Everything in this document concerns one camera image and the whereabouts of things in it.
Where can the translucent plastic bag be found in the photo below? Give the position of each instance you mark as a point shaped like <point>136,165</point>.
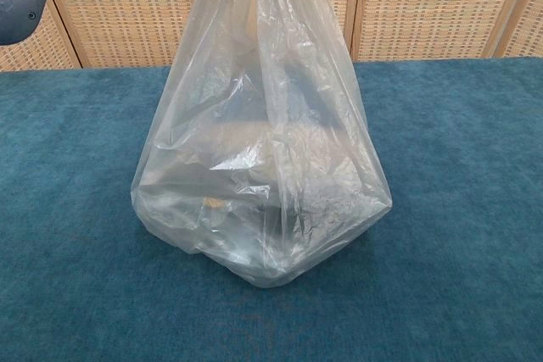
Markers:
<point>254,124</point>

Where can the clear plastic food container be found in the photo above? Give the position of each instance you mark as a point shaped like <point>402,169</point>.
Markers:
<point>254,218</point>

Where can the blue carpet table mat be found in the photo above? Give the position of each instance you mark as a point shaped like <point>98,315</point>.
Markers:
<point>63,209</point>

